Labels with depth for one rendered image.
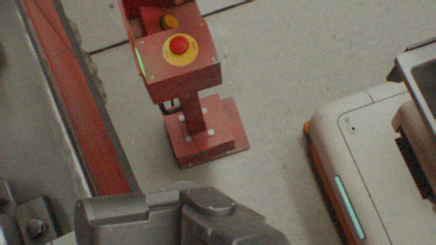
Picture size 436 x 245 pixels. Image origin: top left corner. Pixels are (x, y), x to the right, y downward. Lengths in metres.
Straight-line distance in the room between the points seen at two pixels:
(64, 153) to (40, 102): 0.11
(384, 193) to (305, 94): 0.51
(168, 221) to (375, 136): 1.15
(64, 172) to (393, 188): 0.94
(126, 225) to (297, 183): 1.35
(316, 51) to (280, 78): 0.17
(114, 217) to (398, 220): 1.14
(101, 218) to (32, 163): 0.49
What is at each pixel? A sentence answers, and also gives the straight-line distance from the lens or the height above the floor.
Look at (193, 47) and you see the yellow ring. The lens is 1.07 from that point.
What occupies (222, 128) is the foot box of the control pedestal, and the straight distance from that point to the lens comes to 1.70.
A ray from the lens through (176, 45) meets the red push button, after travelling 1.05.
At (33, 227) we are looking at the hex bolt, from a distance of 0.89.
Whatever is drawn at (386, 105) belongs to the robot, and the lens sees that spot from 1.61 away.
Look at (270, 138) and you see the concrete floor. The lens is 1.82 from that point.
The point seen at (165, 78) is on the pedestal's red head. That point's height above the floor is 0.78.
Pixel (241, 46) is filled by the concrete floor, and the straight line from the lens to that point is 1.94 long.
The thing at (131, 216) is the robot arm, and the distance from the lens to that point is 0.49.
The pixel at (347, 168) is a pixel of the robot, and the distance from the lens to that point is 1.53.
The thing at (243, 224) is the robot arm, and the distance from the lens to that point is 0.43.
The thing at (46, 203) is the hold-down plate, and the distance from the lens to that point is 0.91.
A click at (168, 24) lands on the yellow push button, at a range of 1.16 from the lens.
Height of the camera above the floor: 1.75
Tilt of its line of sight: 72 degrees down
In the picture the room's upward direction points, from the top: 8 degrees counter-clockwise
